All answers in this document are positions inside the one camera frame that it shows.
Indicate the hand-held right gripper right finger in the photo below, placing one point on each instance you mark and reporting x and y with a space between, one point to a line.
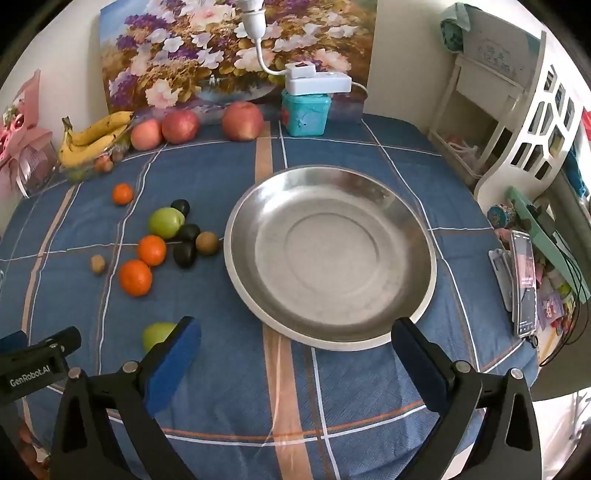
418 364

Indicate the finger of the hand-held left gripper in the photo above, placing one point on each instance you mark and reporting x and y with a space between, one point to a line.
62 341

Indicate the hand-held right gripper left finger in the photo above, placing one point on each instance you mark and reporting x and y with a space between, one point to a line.
173 364

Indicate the small brown walnut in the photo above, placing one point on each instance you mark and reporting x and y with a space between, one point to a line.
98 265

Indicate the large orange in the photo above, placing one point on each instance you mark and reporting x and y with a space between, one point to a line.
135 277

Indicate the dark avocado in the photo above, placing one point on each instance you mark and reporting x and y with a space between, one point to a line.
184 254
190 232
181 207

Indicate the round stainless steel plate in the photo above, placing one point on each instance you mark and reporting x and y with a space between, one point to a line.
332 258

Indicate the small mandarin orange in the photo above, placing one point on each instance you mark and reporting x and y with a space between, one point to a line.
123 194

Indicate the blue plaid tablecloth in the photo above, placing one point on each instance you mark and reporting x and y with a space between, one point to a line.
231 415

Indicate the white phone stand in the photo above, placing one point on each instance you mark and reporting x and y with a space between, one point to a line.
501 277

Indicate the black smartphone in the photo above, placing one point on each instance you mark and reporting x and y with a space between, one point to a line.
524 281

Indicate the patterned tape roll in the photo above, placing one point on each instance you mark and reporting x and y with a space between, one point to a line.
501 217

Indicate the clear plastic fruit container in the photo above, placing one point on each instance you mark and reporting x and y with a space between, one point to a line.
104 164

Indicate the green board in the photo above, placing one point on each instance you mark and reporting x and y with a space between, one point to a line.
549 235

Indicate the pink gift bouquet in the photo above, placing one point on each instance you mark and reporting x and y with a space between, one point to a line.
23 147

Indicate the bunch of yellow bananas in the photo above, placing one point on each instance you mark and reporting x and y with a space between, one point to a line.
87 138

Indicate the white plastic bag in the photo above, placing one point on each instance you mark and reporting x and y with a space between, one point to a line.
461 150

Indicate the pale pink apple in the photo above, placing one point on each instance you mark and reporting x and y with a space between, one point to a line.
147 134

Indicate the large red apple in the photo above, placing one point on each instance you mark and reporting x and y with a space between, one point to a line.
243 121

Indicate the white cutout shelf rack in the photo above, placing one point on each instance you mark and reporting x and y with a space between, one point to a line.
535 138

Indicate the teal plastic box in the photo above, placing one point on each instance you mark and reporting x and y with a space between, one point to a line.
304 115

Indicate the floral painting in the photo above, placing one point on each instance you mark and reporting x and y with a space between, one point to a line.
184 55

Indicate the teal cloth bag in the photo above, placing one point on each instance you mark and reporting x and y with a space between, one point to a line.
455 27

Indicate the white gooseneck lamp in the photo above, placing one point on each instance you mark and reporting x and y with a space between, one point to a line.
251 23

